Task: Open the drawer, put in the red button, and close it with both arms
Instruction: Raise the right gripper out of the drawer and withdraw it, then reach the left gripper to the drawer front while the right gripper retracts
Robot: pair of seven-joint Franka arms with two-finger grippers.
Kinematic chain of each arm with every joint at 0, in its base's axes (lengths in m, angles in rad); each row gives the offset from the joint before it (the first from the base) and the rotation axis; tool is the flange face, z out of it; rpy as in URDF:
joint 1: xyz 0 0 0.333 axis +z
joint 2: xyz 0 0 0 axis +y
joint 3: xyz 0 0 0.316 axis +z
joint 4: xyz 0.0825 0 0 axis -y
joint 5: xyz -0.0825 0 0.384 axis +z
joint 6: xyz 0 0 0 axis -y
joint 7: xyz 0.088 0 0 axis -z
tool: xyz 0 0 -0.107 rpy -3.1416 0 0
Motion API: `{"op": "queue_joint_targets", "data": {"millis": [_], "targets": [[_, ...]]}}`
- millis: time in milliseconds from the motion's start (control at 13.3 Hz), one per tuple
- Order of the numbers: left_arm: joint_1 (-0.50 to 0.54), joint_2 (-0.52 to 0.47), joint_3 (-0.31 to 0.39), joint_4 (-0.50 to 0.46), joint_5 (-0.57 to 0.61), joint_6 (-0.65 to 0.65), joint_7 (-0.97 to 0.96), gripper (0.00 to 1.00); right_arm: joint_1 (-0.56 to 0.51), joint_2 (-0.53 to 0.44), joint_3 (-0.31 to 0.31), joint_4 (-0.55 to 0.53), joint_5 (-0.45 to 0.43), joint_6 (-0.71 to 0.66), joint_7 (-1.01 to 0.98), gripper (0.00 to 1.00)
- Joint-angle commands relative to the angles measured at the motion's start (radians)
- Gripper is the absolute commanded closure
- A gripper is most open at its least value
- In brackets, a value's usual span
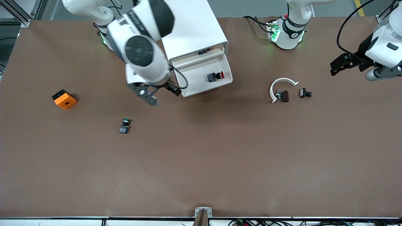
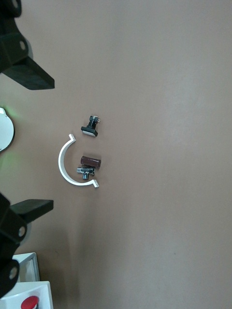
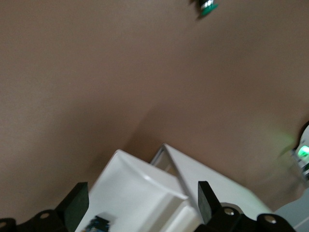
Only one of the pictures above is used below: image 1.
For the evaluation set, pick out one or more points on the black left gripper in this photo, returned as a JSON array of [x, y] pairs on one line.
[[361, 55]]

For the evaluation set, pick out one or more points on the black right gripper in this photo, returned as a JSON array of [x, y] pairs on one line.
[[170, 86]]

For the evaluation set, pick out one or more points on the red push button switch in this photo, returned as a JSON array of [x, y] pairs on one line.
[[215, 77]]

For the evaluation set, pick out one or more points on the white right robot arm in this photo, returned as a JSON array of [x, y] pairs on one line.
[[141, 50]]

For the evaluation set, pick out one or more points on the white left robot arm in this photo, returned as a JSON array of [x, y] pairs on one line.
[[289, 37]]

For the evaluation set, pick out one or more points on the small black part with orange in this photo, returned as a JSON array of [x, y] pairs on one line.
[[204, 51]]

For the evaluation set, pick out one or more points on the black small clip component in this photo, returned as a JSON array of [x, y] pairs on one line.
[[304, 93]]

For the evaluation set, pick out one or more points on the white curved plastic piece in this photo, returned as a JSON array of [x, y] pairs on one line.
[[282, 80]]

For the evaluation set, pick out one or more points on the brown and black small component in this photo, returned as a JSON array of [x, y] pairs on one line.
[[284, 96]]

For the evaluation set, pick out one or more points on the brown paper table cover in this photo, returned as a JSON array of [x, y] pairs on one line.
[[201, 163]]

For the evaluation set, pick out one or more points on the orange and black block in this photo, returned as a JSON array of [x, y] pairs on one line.
[[65, 101]]

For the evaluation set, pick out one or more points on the green push button switch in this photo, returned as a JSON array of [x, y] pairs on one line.
[[125, 125]]

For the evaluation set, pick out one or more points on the aluminium frame profile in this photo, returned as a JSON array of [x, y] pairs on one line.
[[388, 12], [19, 14]]

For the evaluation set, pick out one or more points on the metal table edge bracket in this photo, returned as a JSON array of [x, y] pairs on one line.
[[203, 210]]

